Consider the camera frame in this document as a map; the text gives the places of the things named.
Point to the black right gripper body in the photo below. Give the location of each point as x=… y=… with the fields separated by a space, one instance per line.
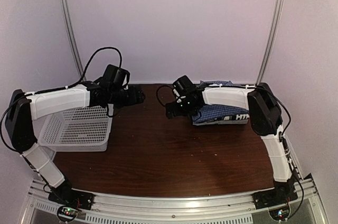
x=186 y=109

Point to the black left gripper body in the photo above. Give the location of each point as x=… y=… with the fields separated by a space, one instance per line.
x=119 y=99

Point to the blue checked shirt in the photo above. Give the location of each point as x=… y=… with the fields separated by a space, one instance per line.
x=209 y=112

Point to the black white plaid shirt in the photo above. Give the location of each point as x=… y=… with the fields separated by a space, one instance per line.
x=233 y=117

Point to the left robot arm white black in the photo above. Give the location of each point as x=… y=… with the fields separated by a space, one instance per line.
x=25 y=116

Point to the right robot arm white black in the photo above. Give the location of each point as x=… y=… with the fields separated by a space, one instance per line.
x=264 y=113

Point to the white perforated plastic basket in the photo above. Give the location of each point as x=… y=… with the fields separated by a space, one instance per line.
x=77 y=130

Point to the left small circuit board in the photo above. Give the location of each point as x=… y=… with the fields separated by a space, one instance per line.
x=67 y=214

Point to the small circuit board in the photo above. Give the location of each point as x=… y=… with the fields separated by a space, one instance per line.
x=279 y=214
x=67 y=214

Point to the right small circuit board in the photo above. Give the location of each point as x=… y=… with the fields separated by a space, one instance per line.
x=279 y=214

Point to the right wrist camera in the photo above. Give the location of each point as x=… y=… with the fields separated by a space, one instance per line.
x=184 y=90

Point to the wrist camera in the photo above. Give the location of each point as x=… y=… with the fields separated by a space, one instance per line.
x=184 y=90
x=114 y=78

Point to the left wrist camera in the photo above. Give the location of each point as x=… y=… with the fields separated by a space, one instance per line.
x=114 y=78

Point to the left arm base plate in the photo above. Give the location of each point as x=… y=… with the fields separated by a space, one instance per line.
x=72 y=198

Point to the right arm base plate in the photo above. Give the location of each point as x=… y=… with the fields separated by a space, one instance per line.
x=273 y=197

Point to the left aluminium frame post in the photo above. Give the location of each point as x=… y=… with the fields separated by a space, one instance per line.
x=71 y=36

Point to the aluminium frame post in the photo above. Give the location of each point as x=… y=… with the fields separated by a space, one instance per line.
x=278 y=8
x=71 y=36

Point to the front aluminium rail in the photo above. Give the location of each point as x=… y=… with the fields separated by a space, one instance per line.
x=231 y=208

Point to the right aluminium frame post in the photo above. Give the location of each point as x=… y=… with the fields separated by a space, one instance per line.
x=278 y=8

